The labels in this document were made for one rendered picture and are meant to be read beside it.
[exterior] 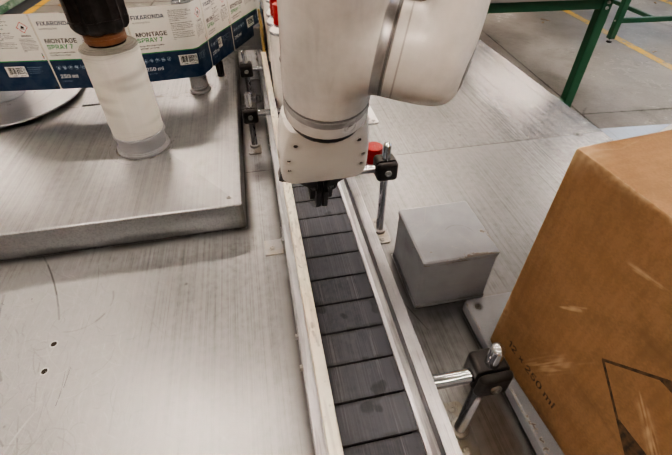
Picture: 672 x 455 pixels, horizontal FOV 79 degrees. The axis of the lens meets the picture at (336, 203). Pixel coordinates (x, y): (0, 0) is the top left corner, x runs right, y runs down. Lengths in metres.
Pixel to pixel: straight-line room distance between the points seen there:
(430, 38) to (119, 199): 0.54
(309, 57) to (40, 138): 0.70
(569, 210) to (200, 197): 0.50
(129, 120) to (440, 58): 0.56
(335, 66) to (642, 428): 0.35
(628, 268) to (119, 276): 0.59
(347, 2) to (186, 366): 0.43
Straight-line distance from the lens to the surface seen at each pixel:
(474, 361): 0.38
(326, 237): 0.57
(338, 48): 0.32
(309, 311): 0.45
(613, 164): 0.35
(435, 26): 0.32
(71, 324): 0.64
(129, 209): 0.69
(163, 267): 0.65
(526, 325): 0.47
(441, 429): 0.36
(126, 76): 0.73
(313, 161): 0.45
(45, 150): 0.91
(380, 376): 0.46
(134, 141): 0.78
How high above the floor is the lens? 1.29
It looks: 41 degrees down
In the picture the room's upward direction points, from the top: straight up
